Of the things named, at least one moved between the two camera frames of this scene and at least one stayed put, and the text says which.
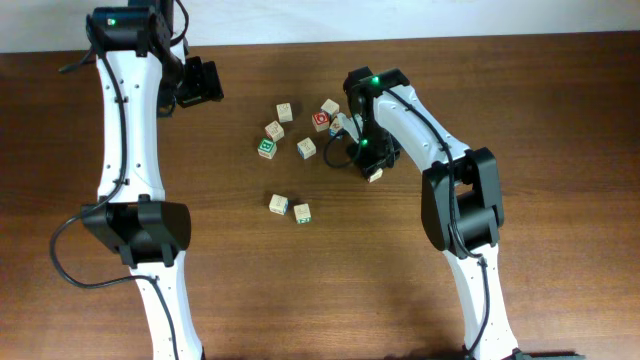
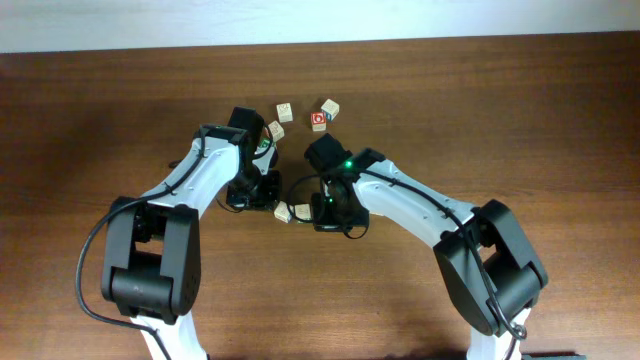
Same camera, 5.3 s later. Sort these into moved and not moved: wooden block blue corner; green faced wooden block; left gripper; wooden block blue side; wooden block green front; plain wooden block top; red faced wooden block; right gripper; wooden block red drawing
Moved: right gripper; wooden block blue corner; left gripper
Not moved: green faced wooden block; wooden block blue side; red faced wooden block; wooden block green front; plain wooden block top; wooden block red drawing
